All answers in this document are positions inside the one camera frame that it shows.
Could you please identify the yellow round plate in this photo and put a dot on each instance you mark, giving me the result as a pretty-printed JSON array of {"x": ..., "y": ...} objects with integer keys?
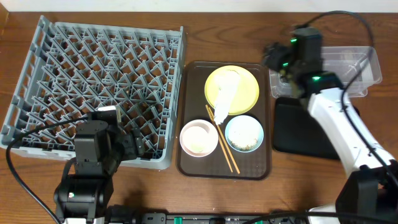
[{"x": 247, "y": 92}]

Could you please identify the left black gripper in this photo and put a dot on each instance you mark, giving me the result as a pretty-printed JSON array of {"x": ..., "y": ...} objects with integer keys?
[{"x": 131, "y": 143}]

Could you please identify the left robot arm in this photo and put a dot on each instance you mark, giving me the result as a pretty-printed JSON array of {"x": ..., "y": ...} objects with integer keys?
[{"x": 87, "y": 180}]

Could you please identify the brown serving tray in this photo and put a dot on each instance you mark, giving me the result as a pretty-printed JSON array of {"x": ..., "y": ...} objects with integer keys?
[{"x": 254, "y": 165}]

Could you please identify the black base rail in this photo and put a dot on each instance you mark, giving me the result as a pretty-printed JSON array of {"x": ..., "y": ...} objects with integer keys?
[{"x": 161, "y": 218}]

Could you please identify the wooden chopstick left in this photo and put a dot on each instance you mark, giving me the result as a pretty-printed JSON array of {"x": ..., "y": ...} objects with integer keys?
[{"x": 210, "y": 114}]

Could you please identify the light blue bowl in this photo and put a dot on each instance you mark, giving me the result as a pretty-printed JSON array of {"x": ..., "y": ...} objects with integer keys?
[{"x": 244, "y": 133}]

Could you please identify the wooden chopstick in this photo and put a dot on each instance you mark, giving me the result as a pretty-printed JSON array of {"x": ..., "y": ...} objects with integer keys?
[
  {"x": 210, "y": 114},
  {"x": 228, "y": 151}
]

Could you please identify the wooden chopstick right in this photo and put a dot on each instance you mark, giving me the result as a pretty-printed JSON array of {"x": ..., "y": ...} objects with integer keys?
[{"x": 228, "y": 151}]

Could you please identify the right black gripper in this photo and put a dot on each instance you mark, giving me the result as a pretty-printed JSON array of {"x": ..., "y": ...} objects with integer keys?
[{"x": 275, "y": 51}]

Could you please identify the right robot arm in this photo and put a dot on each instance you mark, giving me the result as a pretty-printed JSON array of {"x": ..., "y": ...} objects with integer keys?
[{"x": 370, "y": 192}]

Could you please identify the grey plastic dish rack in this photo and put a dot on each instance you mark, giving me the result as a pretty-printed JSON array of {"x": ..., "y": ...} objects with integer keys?
[{"x": 72, "y": 69}]

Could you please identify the clear plastic bin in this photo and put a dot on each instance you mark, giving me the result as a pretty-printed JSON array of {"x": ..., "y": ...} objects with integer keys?
[{"x": 329, "y": 67}]

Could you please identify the pink bowl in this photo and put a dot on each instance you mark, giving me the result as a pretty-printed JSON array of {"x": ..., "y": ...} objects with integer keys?
[{"x": 198, "y": 138}]

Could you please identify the black waste tray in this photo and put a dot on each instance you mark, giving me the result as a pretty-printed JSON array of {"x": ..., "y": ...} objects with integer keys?
[{"x": 296, "y": 132}]

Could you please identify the white napkin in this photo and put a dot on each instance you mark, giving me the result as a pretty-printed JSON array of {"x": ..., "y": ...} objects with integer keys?
[{"x": 227, "y": 82}]

